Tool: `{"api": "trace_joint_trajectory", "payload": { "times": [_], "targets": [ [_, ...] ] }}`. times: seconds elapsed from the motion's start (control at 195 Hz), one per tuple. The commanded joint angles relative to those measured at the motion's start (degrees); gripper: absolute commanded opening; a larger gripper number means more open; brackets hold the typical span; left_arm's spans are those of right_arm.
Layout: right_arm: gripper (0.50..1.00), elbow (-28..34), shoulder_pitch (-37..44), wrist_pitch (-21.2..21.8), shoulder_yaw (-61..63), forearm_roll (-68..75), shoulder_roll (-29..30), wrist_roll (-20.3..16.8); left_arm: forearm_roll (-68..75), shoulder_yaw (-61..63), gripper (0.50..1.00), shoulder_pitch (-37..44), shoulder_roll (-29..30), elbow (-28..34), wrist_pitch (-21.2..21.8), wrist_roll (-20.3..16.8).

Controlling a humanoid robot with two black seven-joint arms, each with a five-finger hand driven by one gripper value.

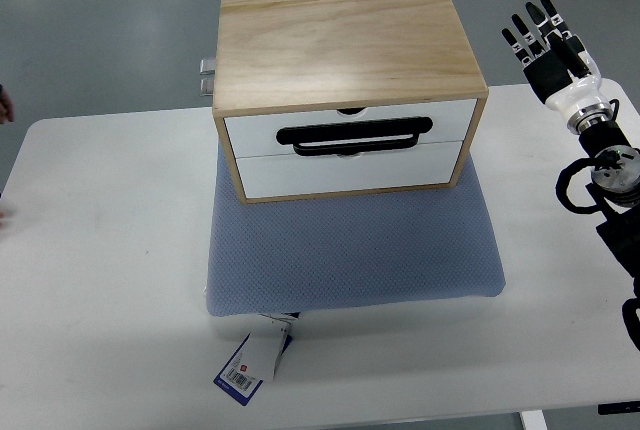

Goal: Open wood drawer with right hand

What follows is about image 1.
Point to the light wood drawer cabinet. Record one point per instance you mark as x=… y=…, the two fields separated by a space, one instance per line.
x=283 y=56

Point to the grey metal clamp upper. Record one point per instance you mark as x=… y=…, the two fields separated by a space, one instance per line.
x=207 y=66

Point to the white top drawer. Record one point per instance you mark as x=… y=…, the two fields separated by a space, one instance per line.
x=253 y=136

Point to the white and blue price tag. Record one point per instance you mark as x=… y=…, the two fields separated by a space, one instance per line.
x=257 y=358

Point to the person hand at left edge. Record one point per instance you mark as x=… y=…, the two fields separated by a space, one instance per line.
x=7 y=112

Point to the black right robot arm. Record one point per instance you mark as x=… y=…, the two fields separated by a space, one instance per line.
x=614 y=187

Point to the black table control panel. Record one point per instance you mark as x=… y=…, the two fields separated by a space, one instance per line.
x=619 y=408

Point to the grey metal clamp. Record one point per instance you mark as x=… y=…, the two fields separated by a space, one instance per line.
x=207 y=66
x=207 y=86

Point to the white table leg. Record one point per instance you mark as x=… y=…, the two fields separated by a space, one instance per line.
x=533 y=420

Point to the white bottom drawer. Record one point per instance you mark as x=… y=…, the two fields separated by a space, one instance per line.
x=293 y=175

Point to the white drawer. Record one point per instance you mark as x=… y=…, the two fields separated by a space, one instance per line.
x=293 y=175
x=253 y=136

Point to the black metal drawer handle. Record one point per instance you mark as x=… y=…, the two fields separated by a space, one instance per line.
x=351 y=138

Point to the grey metal clamp lower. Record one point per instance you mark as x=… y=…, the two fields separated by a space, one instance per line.
x=207 y=86

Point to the blue textured cushion mat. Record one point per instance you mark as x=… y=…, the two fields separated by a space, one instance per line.
x=354 y=251

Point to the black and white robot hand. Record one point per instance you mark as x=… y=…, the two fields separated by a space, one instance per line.
x=558 y=67

